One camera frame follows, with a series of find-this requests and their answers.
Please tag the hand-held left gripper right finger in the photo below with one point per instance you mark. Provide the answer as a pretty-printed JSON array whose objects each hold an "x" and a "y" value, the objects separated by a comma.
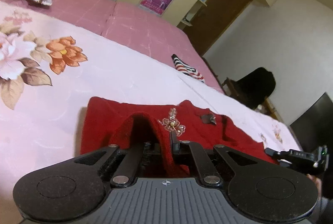
[{"x": 199, "y": 164}]

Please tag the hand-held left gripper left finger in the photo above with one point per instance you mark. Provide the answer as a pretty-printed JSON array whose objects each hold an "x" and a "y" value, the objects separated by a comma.
[{"x": 130, "y": 161}]

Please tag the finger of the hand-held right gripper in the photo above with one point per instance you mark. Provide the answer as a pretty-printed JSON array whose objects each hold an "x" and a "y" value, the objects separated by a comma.
[{"x": 272, "y": 152}]

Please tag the red beaded sweater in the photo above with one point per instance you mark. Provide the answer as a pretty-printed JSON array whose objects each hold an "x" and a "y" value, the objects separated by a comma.
[{"x": 109, "y": 120}]

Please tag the person's right hand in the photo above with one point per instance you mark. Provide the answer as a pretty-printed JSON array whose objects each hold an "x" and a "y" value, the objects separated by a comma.
[{"x": 316, "y": 185}]

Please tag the black panel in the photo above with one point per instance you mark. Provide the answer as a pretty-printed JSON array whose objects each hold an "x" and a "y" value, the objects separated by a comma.
[{"x": 317, "y": 120}]

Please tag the chair with black garment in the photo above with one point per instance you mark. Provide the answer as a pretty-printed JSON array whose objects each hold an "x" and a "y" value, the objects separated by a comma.
[{"x": 255, "y": 86}]

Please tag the floral white bedsheet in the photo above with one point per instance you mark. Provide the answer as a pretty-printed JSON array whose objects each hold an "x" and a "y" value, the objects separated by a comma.
[{"x": 104, "y": 70}]

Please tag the striped cloth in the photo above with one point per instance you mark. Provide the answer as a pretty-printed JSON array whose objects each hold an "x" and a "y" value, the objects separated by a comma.
[{"x": 188, "y": 68}]

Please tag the pink bedsheet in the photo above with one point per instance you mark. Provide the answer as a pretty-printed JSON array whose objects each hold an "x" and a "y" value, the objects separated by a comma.
[{"x": 130, "y": 18}]

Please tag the brown wooden door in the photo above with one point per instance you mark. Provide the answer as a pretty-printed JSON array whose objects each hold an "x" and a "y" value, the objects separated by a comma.
[{"x": 216, "y": 16}]

